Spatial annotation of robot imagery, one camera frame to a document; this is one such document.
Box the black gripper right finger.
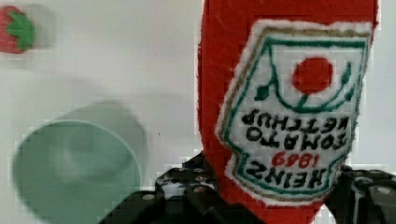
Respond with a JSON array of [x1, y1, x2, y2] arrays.
[[325, 165, 396, 224]]

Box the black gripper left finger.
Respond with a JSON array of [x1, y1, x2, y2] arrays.
[[98, 154, 264, 224]]

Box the red plush ketchup bottle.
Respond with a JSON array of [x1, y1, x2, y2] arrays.
[[198, 0, 378, 224]]

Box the red green strawberry toy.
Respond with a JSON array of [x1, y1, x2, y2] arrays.
[[0, 6, 35, 54]]

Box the green mug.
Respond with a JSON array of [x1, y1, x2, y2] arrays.
[[12, 102, 148, 224]]

